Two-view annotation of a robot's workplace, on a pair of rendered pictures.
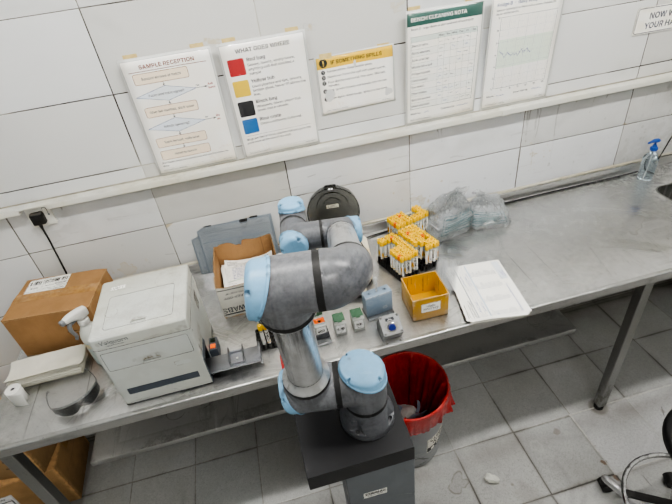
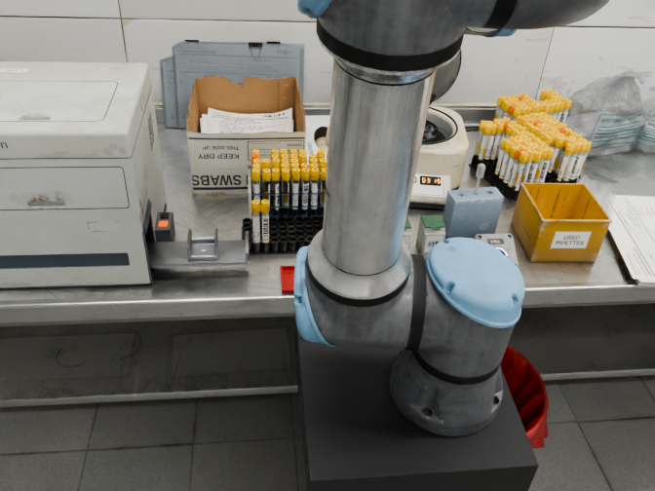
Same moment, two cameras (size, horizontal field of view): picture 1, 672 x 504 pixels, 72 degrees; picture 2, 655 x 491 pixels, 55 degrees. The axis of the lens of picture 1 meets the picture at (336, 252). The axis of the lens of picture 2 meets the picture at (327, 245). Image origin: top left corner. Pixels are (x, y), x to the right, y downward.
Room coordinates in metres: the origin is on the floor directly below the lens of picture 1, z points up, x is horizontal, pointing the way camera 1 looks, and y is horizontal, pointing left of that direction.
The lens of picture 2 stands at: (0.17, 0.14, 1.61)
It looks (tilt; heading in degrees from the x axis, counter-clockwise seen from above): 37 degrees down; 1
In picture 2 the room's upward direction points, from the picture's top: 4 degrees clockwise
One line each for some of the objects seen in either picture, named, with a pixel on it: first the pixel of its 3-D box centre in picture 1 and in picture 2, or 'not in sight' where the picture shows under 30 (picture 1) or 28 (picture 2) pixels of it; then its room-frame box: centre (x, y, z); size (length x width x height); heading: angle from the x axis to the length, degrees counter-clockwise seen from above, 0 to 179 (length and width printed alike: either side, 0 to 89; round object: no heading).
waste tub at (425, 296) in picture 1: (424, 295); (558, 222); (1.21, -0.29, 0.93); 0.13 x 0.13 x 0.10; 7
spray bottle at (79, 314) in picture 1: (89, 336); not in sight; (1.16, 0.87, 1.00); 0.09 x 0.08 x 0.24; 9
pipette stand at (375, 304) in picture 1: (377, 301); (471, 215); (1.21, -0.12, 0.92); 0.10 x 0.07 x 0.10; 106
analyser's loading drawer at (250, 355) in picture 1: (230, 358); (190, 248); (1.04, 0.40, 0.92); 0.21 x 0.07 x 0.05; 99
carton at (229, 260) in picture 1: (248, 274); (247, 132); (1.44, 0.36, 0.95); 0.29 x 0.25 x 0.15; 9
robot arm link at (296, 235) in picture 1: (300, 237); not in sight; (1.02, 0.09, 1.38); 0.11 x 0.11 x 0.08; 0
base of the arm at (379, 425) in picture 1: (366, 405); (450, 365); (0.75, -0.02, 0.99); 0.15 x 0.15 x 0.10
